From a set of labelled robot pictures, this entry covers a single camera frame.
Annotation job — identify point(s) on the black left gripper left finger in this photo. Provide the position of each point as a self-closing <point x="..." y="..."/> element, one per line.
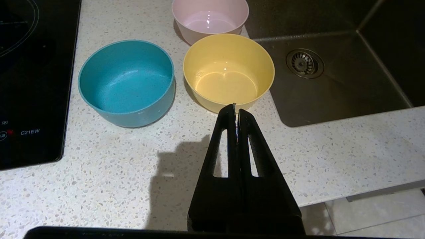
<point x="206" y="205"/>

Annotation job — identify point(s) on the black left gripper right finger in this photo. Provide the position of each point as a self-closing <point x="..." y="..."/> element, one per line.
<point x="272" y="205"/>

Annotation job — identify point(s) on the stainless steel sink basin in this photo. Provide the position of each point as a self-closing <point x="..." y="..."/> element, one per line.
<point x="348" y="86"/>

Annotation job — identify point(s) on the round metal sink drain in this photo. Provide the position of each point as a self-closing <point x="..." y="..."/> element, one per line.
<point x="304" y="63"/>

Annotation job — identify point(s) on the yellow plastic bowl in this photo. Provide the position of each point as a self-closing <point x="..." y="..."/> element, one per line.
<point x="225" y="79"/>

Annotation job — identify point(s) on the blue plastic bowl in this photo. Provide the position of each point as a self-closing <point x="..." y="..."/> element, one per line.
<point x="126" y="83"/>

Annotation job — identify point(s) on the pink plastic bowl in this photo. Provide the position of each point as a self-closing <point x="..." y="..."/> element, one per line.
<point x="209" y="20"/>

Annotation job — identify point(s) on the black induction cooktop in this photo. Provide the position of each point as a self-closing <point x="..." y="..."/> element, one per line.
<point x="33" y="83"/>

